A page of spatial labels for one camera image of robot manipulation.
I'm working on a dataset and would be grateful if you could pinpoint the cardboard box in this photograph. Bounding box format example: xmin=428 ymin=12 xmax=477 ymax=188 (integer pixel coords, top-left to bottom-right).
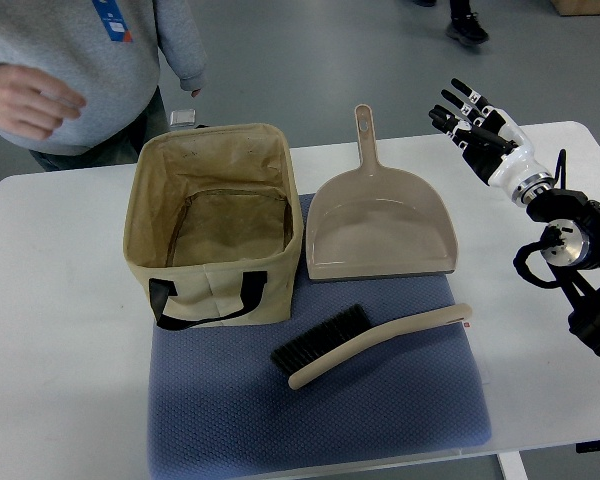
xmin=551 ymin=0 xmax=600 ymax=16

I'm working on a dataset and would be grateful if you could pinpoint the person's bare hand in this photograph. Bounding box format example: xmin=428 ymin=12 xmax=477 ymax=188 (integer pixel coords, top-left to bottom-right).
xmin=0 ymin=64 xmax=86 ymax=140

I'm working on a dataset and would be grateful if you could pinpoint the pink hand broom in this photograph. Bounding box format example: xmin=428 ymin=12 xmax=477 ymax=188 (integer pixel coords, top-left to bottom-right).
xmin=270 ymin=303 xmax=472 ymax=390

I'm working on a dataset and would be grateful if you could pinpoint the black table control panel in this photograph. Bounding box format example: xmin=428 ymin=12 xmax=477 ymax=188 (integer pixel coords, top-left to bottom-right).
xmin=575 ymin=440 xmax=600 ymax=454

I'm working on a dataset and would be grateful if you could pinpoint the yellow fabric bag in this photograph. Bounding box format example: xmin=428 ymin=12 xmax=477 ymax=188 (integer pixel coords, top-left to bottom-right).
xmin=123 ymin=123 xmax=304 ymax=331

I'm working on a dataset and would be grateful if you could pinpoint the black shoe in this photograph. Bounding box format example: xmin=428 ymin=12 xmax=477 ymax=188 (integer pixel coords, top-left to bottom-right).
xmin=445 ymin=14 xmax=490 ymax=47

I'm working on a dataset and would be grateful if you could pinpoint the person in grey sweater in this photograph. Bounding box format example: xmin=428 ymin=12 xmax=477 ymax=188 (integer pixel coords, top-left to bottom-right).
xmin=0 ymin=1 xmax=206 ymax=171

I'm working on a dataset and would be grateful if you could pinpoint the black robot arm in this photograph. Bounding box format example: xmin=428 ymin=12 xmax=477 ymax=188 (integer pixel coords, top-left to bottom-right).
xmin=513 ymin=150 xmax=600 ymax=356

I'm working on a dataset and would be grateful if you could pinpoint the blue quilted mat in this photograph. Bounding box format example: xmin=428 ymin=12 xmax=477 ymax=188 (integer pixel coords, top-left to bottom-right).
xmin=146 ymin=193 xmax=493 ymax=479

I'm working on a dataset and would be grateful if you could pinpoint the small metal clip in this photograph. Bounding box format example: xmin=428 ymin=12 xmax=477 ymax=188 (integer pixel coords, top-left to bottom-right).
xmin=169 ymin=109 xmax=196 ymax=129

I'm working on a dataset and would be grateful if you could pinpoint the pink dustpan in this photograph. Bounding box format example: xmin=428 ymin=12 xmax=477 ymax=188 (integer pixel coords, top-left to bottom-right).
xmin=305 ymin=104 xmax=458 ymax=281

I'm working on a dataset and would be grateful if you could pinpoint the white table leg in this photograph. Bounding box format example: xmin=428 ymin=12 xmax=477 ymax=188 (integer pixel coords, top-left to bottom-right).
xmin=497 ymin=451 xmax=528 ymax=480

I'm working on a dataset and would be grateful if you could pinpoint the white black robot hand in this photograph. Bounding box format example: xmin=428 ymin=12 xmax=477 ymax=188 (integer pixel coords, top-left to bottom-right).
xmin=429 ymin=78 xmax=553 ymax=197

